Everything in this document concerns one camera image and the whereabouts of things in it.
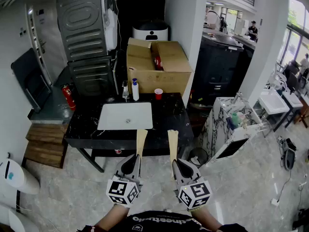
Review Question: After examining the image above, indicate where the wooden step platform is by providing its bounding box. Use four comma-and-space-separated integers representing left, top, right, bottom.
24, 123, 70, 169

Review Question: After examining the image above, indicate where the person's black shirt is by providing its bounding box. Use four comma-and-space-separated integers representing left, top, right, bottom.
77, 210, 249, 232

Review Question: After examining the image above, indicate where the black washing machine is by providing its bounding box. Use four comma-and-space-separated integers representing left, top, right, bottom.
193, 31, 244, 103

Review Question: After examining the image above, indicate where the white marble vanity cabinet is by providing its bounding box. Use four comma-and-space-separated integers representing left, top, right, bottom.
200, 97, 263, 164

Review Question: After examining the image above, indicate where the red fire extinguisher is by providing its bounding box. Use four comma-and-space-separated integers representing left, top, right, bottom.
61, 84, 77, 111

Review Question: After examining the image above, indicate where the white pump bottle blue cap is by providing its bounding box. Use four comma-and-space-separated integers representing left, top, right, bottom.
131, 78, 140, 102

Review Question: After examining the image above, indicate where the red item in box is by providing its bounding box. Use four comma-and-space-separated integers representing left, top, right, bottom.
154, 56, 165, 71

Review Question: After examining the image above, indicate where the white door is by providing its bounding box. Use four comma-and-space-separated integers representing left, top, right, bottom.
26, 3, 68, 87

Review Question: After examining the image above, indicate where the large cardboard box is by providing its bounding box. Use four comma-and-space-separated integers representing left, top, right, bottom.
126, 37, 194, 95

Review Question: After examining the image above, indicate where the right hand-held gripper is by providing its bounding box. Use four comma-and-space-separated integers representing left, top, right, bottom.
171, 159, 213, 210

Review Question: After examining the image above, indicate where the black folding chair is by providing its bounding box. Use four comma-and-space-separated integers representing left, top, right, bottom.
11, 47, 53, 113

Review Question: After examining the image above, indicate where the black marble vanity table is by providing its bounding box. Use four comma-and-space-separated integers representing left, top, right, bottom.
64, 92, 195, 174

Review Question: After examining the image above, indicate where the beige sachet packet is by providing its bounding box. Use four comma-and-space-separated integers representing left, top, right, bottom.
136, 129, 148, 157
168, 129, 180, 178

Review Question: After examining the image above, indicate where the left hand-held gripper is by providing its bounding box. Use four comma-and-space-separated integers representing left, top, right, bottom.
106, 154, 143, 207

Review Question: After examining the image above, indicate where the person's left forearm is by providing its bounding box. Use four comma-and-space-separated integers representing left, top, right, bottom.
95, 205, 131, 229

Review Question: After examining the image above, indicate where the grey metal washing machine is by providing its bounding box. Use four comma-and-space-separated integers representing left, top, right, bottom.
67, 56, 119, 98

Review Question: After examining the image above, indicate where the person's right forearm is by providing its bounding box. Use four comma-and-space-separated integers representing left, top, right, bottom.
192, 208, 224, 231

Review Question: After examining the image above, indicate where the black device with cables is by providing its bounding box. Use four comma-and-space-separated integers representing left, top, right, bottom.
281, 138, 297, 171

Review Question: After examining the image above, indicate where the white plastic dryer panel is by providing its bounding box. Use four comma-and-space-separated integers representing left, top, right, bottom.
103, 7, 118, 52

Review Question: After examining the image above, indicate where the black trash bin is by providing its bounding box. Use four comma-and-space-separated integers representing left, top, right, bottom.
188, 147, 209, 168

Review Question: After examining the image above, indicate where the white rectangular sink basin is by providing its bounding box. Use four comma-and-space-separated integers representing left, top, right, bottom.
97, 102, 154, 131

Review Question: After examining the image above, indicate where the white appliance black lid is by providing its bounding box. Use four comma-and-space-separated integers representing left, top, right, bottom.
132, 19, 169, 42

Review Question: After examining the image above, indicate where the white rounded robot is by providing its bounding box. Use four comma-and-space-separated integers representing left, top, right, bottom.
0, 158, 41, 195

